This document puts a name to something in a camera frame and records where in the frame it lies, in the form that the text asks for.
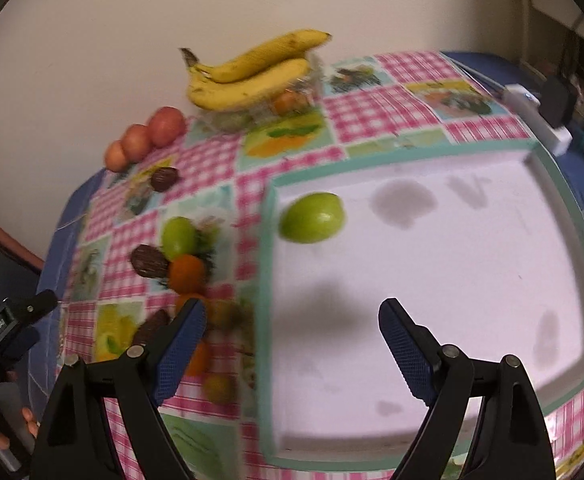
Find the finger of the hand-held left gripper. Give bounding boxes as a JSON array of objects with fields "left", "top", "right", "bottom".
[
  {"left": 6, "top": 289, "right": 58, "bottom": 322},
  {"left": 6, "top": 327, "right": 40, "bottom": 362}
]

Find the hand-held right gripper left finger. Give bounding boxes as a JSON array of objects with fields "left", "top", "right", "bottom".
[{"left": 30, "top": 298, "right": 208, "bottom": 480}]

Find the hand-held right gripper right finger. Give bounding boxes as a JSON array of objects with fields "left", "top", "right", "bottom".
[{"left": 378, "top": 298, "right": 557, "bottom": 480}]

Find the small orange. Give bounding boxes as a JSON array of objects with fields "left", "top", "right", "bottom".
[{"left": 186, "top": 341, "right": 212, "bottom": 377}]

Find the dark brown fruit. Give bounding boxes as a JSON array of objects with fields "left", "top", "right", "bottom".
[
  {"left": 132, "top": 308, "right": 171, "bottom": 346},
  {"left": 130, "top": 243, "right": 169, "bottom": 279},
  {"left": 150, "top": 166, "right": 179, "bottom": 193}
]

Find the orange with stem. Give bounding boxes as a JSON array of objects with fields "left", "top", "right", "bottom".
[{"left": 173, "top": 293, "right": 207, "bottom": 317}]

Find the small yellow fruit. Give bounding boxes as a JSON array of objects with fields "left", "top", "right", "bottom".
[
  {"left": 206, "top": 300, "right": 241, "bottom": 331},
  {"left": 204, "top": 375, "right": 238, "bottom": 404}
]

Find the large orange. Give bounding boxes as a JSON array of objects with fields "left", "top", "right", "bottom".
[{"left": 168, "top": 254, "right": 208, "bottom": 295}]

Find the white tray with teal rim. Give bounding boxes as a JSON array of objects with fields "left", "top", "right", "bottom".
[{"left": 259, "top": 142, "right": 584, "bottom": 472}]

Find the green fruit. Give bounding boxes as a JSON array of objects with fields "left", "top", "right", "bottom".
[
  {"left": 278, "top": 192, "right": 345, "bottom": 245},
  {"left": 161, "top": 216, "right": 198, "bottom": 261}
]

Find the small orange apple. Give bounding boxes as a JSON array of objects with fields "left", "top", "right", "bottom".
[{"left": 104, "top": 140, "right": 129, "bottom": 171}]

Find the medium red apple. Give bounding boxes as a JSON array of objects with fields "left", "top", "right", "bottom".
[{"left": 122, "top": 123, "right": 153, "bottom": 164}]

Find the large red apple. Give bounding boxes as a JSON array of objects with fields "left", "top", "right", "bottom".
[{"left": 149, "top": 106, "right": 188, "bottom": 149}]

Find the clear plastic container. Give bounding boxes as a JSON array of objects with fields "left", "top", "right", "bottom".
[{"left": 197, "top": 49, "right": 325, "bottom": 132}]

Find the pink checked fruit-print tablecloth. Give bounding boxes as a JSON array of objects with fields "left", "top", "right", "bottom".
[{"left": 59, "top": 50, "right": 584, "bottom": 480}]

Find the orange in plastic container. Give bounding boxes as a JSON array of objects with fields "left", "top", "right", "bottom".
[{"left": 272, "top": 90, "right": 311, "bottom": 114}]

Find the white power strip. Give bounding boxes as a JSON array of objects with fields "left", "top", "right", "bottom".
[{"left": 503, "top": 84, "right": 573, "bottom": 156}]

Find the yellow banana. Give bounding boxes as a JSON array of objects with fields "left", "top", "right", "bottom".
[
  {"left": 179, "top": 29, "right": 333, "bottom": 84},
  {"left": 187, "top": 57, "right": 313, "bottom": 111}
]

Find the black power adapter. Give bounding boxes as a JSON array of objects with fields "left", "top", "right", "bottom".
[{"left": 541, "top": 77, "right": 578, "bottom": 127}]

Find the brown wooden rail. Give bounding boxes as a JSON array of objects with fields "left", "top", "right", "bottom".
[{"left": 0, "top": 216, "right": 46, "bottom": 272}]

